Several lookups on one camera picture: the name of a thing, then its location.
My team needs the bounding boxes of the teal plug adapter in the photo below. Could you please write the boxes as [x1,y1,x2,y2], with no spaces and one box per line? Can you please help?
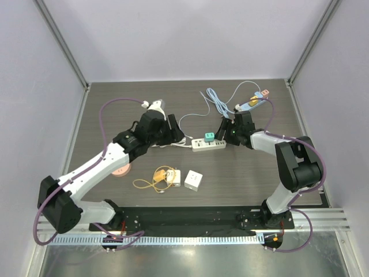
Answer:
[204,132,215,143]

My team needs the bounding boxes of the light blue power strip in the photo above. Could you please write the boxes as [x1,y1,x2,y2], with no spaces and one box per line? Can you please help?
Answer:
[236,98,266,111]

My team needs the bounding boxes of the white power strip green ports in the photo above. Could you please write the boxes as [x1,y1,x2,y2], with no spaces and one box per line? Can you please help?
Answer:
[191,138,227,152]

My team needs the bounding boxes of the yellow orange plug adapter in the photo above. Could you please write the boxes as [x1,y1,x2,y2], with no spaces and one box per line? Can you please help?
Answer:
[153,170,167,183]

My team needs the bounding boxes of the white cube socket tiger sticker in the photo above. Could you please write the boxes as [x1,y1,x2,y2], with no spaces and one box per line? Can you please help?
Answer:
[165,169,181,187]

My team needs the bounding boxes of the white cube socket plain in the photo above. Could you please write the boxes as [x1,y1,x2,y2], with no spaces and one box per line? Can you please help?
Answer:
[184,170,203,192]

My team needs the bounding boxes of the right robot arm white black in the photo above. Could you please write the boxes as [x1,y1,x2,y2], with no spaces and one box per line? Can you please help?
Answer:
[215,111,324,229]

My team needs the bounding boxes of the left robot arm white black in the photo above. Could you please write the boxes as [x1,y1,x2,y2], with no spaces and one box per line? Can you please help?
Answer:
[37,110,184,234]

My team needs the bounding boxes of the yellow plug adapter on strip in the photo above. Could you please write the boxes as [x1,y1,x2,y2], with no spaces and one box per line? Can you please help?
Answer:
[248,96,259,107]

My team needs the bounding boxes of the light blue plug adapter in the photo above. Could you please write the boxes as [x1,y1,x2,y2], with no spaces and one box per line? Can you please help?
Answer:
[254,92,263,98]

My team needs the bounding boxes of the pink plug adapter on strip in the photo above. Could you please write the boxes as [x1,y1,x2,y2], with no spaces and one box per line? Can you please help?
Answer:
[261,89,269,98]

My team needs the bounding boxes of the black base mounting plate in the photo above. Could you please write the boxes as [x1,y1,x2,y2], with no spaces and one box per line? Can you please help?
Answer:
[89,206,295,248]

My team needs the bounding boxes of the light blue power cable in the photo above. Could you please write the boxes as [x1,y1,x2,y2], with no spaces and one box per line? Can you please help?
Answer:
[178,81,261,139]

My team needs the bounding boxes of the white bundled cable with plug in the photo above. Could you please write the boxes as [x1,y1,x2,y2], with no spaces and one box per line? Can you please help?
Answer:
[157,137,193,148]

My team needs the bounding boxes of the aluminium frame rail front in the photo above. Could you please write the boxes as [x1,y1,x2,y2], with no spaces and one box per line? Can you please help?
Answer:
[37,208,351,234]

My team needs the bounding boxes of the white slotted cable duct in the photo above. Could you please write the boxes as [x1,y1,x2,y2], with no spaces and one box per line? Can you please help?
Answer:
[49,233,265,246]

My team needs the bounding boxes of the left aluminium frame post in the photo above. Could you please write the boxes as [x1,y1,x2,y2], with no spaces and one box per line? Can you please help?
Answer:
[33,0,89,91]

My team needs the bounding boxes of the aluminium frame post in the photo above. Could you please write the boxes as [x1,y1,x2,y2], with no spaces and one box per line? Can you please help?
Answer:
[285,0,342,87]
[33,0,89,91]

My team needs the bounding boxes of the right aluminium frame post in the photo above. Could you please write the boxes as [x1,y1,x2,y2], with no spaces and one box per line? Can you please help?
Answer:
[285,0,342,87]

